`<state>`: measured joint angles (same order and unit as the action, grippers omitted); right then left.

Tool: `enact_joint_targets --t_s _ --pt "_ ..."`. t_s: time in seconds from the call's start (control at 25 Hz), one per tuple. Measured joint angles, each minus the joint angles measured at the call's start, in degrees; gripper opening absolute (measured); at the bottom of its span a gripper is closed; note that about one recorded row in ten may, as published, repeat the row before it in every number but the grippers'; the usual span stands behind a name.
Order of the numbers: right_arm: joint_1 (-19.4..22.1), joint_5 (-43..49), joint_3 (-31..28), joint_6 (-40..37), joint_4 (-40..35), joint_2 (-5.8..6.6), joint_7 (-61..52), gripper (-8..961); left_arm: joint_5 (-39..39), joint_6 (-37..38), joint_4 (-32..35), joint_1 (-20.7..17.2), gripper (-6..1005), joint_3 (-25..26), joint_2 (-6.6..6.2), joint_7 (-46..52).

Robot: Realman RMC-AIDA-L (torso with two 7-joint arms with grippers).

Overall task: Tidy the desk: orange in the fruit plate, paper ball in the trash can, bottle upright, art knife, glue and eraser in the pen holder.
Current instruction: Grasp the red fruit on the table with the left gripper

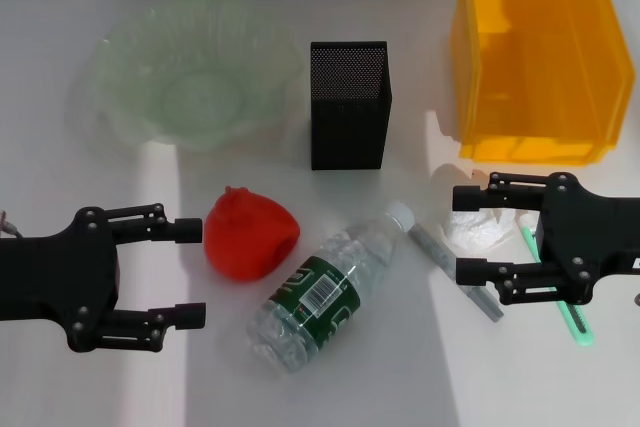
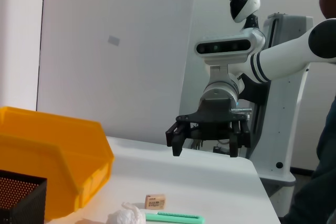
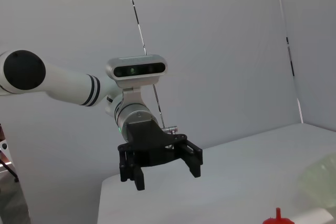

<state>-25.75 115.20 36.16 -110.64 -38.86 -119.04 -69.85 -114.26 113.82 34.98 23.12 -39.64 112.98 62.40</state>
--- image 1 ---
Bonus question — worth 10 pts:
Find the red-orange toy orange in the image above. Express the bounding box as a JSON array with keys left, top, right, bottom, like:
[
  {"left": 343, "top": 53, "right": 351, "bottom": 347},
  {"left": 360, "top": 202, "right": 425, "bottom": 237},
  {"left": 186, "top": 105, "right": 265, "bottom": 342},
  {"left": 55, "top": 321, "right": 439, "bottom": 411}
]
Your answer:
[{"left": 203, "top": 185, "right": 301, "bottom": 282}]

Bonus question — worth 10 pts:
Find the pale green glass fruit plate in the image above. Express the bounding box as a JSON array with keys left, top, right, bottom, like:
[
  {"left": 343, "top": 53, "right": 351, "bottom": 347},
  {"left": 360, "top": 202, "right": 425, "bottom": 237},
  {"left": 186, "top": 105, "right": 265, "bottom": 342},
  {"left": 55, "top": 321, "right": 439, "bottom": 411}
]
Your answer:
[{"left": 74, "top": 0, "right": 305, "bottom": 153}]

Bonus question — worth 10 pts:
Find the clear green-label water bottle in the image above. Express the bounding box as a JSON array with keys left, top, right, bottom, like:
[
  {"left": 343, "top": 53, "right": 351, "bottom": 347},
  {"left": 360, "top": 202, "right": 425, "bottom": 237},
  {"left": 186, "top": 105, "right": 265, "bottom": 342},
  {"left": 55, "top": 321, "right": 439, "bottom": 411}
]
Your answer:
[{"left": 245, "top": 200, "right": 416, "bottom": 376}]

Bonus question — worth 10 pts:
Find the left arm cable with connector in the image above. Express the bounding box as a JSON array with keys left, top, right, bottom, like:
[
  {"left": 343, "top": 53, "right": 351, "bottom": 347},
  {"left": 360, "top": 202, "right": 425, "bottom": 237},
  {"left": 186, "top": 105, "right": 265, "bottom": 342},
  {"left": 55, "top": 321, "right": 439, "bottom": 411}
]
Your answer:
[{"left": 0, "top": 210, "right": 21, "bottom": 239}]

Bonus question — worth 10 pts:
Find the black mesh pen holder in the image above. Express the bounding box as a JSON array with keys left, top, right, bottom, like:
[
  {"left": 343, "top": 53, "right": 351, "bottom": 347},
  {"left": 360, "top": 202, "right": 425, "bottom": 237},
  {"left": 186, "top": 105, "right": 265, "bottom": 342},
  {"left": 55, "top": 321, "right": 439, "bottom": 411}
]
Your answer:
[{"left": 309, "top": 40, "right": 394, "bottom": 172}]

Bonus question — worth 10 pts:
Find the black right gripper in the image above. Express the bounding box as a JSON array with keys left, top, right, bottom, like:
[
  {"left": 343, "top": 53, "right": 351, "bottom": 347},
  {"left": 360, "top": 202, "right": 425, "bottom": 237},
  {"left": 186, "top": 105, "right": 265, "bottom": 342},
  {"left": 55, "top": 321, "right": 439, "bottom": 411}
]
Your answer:
[{"left": 452, "top": 171, "right": 640, "bottom": 306}]

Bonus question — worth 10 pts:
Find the yellow plastic bin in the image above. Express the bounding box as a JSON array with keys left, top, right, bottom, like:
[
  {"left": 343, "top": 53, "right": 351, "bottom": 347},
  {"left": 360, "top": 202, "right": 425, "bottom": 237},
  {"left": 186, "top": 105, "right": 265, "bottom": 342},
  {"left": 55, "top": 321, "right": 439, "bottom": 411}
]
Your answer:
[{"left": 451, "top": 0, "right": 637, "bottom": 167}]

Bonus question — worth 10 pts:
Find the white paper ball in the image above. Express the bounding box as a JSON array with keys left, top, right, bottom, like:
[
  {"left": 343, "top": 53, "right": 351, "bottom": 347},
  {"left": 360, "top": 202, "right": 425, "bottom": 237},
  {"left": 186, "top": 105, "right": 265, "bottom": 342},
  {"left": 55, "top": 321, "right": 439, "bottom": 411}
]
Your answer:
[{"left": 442, "top": 206, "right": 516, "bottom": 254}]

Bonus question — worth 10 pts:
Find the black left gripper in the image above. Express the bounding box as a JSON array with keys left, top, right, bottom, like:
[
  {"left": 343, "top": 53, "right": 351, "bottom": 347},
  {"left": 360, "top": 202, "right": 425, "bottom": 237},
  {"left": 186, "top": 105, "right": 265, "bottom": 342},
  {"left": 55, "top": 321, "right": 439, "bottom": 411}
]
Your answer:
[{"left": 0, "top": 203, "right": 208, "bottom": 354}]

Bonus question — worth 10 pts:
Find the grey glitter pen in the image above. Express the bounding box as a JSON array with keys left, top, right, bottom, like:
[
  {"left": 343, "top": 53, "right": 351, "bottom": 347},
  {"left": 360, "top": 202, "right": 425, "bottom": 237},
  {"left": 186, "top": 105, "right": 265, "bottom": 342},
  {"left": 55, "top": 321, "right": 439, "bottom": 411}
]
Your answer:
[{"left": 407, "top": 224, "right": 505, "bottom": 323}]

